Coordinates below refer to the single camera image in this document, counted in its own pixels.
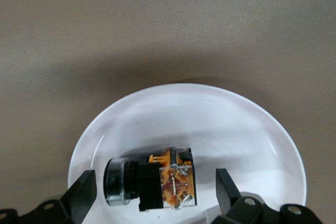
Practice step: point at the pink round plate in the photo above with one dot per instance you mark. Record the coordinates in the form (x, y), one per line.
(183, 116)

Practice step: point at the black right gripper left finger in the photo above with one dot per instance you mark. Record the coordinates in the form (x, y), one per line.
(78, 195)

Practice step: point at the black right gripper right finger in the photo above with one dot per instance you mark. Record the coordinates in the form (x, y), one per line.
(231, 200)

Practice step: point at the orange black push-button switch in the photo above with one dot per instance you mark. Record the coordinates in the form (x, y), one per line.
(149, 182)

